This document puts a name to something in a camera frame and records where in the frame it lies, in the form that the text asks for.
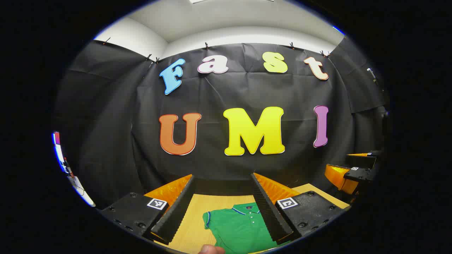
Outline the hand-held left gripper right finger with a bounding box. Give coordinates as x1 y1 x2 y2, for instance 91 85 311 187
250 172 351 246

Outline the row of black cloth clips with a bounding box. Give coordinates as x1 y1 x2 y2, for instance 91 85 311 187
102 37 331 64

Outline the green T-shirt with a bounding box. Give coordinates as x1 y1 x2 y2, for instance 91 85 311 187
202 203 290 254

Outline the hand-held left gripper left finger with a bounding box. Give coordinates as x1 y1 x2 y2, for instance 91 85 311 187
101 174 197 246

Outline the black backdrop cloth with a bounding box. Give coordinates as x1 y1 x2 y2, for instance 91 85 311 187
53 35 391 210

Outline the white blue background object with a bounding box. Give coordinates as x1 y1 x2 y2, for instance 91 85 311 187
52 131 96 207

